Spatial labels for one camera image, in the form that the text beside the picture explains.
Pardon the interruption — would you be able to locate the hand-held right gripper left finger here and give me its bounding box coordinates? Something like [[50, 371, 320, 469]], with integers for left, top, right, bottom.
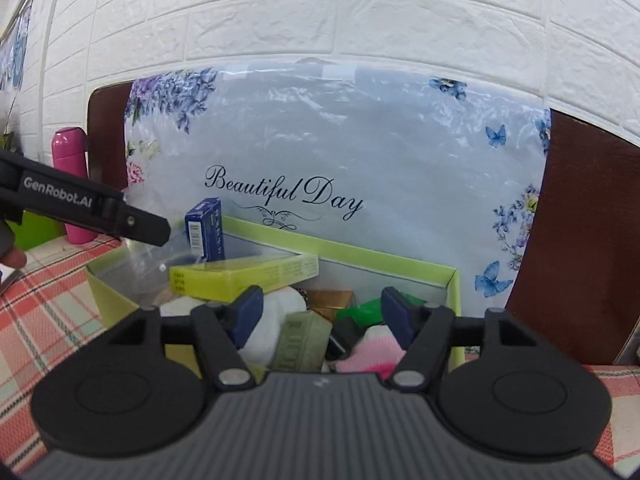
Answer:
[[107, 286, 264, 392]]

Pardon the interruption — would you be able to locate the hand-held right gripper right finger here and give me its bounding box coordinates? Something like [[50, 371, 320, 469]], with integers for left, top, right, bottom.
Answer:
[[381, 286, 538, 392]]

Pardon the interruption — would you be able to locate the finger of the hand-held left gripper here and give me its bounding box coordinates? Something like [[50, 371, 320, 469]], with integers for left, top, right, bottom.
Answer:
[[120, 204, 172, 247]]

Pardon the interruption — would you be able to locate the green plastic item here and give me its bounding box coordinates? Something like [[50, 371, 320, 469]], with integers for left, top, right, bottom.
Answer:
[[336, 296, 428, 326]]

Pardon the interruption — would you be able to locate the white glove with pink cuff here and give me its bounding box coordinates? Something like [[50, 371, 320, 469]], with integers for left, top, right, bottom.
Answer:
[[160, 287, 407, 376]]

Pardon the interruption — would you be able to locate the yellow-green medicine box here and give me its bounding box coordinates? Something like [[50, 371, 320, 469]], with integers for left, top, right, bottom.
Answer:
[[169, 254, 320, 303]]

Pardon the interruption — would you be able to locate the olive green small box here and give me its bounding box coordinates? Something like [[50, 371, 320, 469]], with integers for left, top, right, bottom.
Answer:
[[272, 310, 333, 373]]

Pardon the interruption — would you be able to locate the blue medicine box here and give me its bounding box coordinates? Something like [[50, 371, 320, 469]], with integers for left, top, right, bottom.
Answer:
[[184, 196, 226, 263]]

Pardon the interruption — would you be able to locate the tan long box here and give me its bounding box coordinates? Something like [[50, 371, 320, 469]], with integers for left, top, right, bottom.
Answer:
[[300, 289, 356, 323]]

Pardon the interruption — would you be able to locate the lime green cardboard box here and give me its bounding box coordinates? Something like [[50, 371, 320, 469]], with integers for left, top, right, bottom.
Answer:
[[85, 215, 466, 381]]

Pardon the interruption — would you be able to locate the pink thermos bottle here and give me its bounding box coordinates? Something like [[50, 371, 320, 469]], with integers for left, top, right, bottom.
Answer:
[[51, 127, 96, 246]]

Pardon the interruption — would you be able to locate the plaid bedsheet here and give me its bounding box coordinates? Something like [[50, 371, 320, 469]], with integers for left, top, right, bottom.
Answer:
[[0, 237, 640, 480]]

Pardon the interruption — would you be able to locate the floral plastic-wrapped pillow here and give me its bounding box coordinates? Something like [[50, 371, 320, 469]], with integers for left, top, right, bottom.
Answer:
[[122, 60, 551, 321]]

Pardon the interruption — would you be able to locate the brown wooden headboard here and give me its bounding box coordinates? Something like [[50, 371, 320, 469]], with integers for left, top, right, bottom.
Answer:
[[87, 82, 640, 366]]

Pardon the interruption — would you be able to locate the wall poster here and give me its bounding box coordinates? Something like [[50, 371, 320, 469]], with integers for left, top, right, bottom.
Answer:
[[0, 0, 36, 93]]

